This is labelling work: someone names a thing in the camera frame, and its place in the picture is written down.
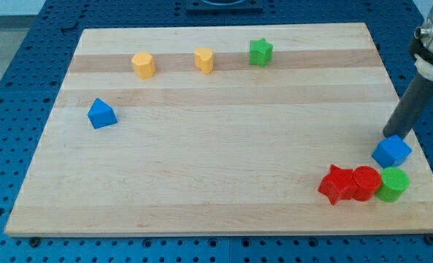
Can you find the yellow heart block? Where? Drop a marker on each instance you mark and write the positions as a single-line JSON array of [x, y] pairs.
[[204, 59]]

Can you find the green star block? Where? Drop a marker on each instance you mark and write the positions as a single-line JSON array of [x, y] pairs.
[[260, 52]]

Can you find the blue cube block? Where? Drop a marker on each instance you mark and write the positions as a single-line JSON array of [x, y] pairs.
[[391, 152]]

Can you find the red star block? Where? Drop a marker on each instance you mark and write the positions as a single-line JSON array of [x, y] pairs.
[[338, 184]]

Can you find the blue triangular prism block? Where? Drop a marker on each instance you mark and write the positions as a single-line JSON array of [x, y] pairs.
[[101, 114]]

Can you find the light wooden board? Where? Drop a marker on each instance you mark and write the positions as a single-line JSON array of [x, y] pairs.
[[239, 151]]

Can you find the green cylinder block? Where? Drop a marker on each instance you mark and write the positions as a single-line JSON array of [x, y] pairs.
[[394, 182]]

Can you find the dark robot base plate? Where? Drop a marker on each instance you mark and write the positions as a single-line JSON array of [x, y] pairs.
[[223, 5]]

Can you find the red cylinder block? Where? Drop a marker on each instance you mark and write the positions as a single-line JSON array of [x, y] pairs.
[[368, 180]]

